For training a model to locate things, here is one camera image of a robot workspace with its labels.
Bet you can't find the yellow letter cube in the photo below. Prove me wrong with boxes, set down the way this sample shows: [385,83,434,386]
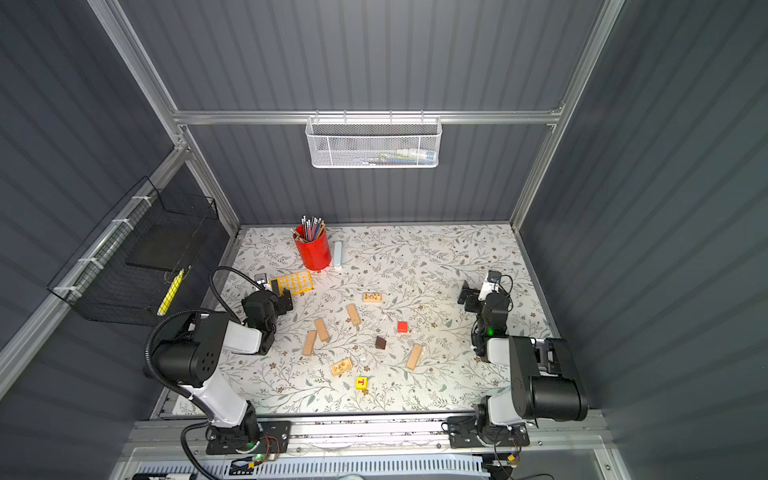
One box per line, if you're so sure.
[355,377,369,391]

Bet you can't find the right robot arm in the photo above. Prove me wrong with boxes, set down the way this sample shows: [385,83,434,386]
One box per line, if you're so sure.
[457,280,589,433]

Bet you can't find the picture domino block upper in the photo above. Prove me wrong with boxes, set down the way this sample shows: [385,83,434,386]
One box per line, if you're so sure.
[363,292,383,304]

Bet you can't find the white wire wall basket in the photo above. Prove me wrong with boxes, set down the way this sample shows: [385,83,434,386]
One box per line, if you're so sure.
[305,118,443,169]

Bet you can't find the picture domino block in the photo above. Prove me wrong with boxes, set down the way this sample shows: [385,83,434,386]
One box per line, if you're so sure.
[363,292,383,304]
[331,358,353,377]

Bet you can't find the black wire side basket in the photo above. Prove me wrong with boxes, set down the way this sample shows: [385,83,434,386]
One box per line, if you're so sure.
[47,182,220,326]

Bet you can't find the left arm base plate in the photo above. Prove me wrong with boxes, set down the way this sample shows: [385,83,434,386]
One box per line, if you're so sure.
[205,421,292,455]

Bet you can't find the yellow highlighter marker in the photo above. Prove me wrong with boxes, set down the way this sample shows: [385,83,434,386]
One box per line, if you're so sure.
[156,269,185,316]

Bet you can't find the pencils bundle in cup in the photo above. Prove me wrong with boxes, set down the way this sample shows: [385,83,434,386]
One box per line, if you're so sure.
[293,216,325,243]

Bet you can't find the picture domino block lower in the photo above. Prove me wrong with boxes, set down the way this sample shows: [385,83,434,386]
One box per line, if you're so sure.
[331,358,353,377]

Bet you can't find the red pencil cup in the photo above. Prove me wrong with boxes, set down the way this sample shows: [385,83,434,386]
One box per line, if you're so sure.
[294,226,332,271]

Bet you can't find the markers in white basket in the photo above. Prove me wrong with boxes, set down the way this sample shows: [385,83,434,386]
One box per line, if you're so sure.
[358,149,438,166]

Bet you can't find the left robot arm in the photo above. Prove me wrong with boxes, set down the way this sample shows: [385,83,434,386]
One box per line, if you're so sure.
[144,289,293,431]

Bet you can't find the yellow calculator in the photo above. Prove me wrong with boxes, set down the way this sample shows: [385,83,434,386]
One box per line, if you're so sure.
[268,270,314,296]

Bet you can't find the plain wood plank 31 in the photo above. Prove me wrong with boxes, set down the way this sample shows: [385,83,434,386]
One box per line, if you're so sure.
[346,304,361,326]

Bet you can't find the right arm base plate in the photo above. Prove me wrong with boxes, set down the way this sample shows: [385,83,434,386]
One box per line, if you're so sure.
[441,415,530,449]

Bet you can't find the light blue eraser block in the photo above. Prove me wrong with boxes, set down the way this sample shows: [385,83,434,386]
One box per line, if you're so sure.
[333,241,343,269]

